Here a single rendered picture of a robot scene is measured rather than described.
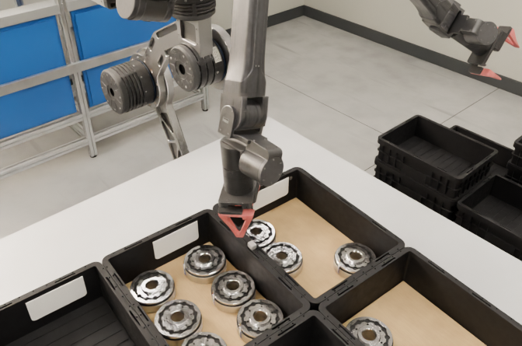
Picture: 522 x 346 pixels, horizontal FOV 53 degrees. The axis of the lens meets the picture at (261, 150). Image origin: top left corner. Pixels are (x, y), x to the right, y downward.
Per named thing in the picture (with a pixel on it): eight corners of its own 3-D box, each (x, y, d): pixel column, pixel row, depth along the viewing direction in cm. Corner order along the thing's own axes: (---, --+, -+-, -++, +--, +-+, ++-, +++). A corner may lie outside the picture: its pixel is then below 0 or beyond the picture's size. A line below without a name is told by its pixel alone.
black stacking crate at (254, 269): (108, 294, 127) (100, 260, 121) (211, 241, 142) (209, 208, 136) (194, 423, 102) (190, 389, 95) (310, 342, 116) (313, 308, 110)
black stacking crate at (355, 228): (212, 240, 143) (210, 208, 136) (296, 197, 158) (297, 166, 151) (311, 341, 117) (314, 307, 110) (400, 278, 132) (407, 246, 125)
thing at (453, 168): (364, 217, 250) (376, 137, 225) (402, 190, 267) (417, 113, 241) (437, 263, 225) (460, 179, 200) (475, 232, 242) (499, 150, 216)
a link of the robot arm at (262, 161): (256, 101, 100) (222, 102, 94) (301, 120, 93) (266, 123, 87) (245, 159, 104) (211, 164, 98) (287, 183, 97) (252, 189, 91)
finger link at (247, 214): (259, 221, 109) (257, 184, 104) (255, 245, 103) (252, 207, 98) (227, 220, 110) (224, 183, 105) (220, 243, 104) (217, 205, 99)
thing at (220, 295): (203, 284, 124) (203, 282, 124) (238, 265, 129) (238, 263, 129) (227, 312, 117) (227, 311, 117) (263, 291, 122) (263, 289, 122)
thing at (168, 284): (123, 284, 124) (122, 282, 124) (161, 264, 129) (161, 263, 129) (141, 312, 117) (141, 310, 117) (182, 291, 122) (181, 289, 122)
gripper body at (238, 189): (259, 180, 108) (257, 149, 104) (252, 211, 99) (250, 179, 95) (227, 179, 109) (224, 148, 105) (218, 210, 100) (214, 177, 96)
